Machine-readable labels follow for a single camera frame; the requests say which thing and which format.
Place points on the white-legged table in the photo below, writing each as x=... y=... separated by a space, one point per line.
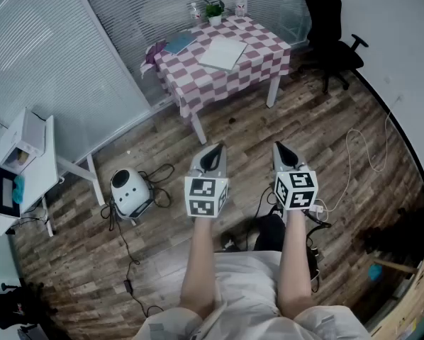
x=199 y=129

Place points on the black headrest office chair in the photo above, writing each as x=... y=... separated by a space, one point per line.
x=13 y=306

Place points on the clear plastic water bottle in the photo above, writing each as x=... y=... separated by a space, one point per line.
x=240 y=7
x=195 y=12

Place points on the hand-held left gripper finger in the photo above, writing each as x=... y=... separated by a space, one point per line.
x=199 y=165
x=222 y=165

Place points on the large grey-covered notebook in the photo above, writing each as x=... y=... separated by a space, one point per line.
x=222 y=53

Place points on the person's black trousers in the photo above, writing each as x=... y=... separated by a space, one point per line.
x=270 y=232

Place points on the purple cloth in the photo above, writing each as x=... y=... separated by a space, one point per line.
x=155 y=50

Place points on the person's off-white shirt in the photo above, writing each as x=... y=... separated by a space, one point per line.
x=247 y=289

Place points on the person's right forearm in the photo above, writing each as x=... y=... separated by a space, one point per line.
x=293 y=260

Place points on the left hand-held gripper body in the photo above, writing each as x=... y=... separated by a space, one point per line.
x=205 y=197

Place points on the white printer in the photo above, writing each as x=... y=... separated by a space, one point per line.
x=24 y=136

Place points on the black bag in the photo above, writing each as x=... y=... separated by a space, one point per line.
x=393 y=232

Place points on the white power strip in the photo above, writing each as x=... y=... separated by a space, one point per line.
x=317 y=208

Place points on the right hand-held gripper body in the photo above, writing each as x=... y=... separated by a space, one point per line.
x=297 y=191

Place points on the teal cloth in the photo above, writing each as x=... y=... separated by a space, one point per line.
x=18 y=190

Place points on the white domed pet carrier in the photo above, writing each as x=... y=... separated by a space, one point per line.
x=128 y=190

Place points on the white microwave oven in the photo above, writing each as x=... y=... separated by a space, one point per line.
x=6 y=193

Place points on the white standing desk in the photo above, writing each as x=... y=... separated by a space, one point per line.
x=38 y=175

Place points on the green potted plant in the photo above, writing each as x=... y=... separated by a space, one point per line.
x=215 y=11

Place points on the person's left forearm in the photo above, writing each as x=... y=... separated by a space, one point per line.
x=198 y=260

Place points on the red white checkered tablecloth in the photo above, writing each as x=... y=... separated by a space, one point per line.
x=205 y=83

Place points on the person's right shoe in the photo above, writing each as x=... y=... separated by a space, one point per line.
x=313 y=267

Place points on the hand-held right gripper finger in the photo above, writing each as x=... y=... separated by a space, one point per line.
x=278 y=161
x=296 y=164

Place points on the blue book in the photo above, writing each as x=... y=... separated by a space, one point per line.
x=180 y=42

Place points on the small blue ball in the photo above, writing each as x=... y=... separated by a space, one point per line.
x=375 y=272

